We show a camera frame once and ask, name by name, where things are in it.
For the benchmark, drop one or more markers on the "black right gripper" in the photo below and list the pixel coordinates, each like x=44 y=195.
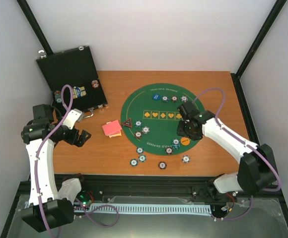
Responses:
x=180 y=131

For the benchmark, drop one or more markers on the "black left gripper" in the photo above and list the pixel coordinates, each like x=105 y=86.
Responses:
x=81 y=141

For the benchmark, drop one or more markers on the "orange big blind button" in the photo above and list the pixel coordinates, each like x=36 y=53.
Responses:
x=185 y=141

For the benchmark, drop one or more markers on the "pink-backed card deck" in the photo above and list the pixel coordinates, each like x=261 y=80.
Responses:
x=106 y=129

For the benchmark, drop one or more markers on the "blue white chip stack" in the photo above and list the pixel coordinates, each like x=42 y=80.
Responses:
x=186 y=159

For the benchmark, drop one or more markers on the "blue white chip mat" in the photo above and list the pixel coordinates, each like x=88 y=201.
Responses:
x=145 y=130

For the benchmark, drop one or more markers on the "blue small blind button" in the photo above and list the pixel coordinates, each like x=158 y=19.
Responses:
x=156 y=97

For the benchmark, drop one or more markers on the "green blue chip stack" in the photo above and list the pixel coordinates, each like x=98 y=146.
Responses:
x=134 y=162

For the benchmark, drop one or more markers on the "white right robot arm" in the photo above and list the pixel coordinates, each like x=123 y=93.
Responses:
x=255 y=172

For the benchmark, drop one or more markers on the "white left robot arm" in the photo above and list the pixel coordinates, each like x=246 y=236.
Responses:
x=50 y=207

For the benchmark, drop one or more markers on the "gold card box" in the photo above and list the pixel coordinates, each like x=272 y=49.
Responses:
x=115 y=135

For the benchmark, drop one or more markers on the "green round poker mat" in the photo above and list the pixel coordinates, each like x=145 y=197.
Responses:
x=161 y=117

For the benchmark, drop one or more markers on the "boxed card deck in case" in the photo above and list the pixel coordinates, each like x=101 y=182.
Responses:
x=78 y=92

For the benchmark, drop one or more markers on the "triangular all in marker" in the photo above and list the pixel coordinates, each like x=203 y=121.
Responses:
x=128 y=123

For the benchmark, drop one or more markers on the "chip stack in case left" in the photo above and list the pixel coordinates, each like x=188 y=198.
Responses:
x=57 y=95

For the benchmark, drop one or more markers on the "orange chip stack in case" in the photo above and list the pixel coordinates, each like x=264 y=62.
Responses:
x=95 y=83

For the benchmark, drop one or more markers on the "black poker chip case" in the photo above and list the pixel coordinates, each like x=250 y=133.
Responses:
x=76 y=68

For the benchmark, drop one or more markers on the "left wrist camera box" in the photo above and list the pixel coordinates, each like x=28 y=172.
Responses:
x=74 y=116

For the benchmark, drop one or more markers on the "white slotted cable duct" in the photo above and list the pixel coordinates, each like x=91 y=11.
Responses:
x=146 y=209

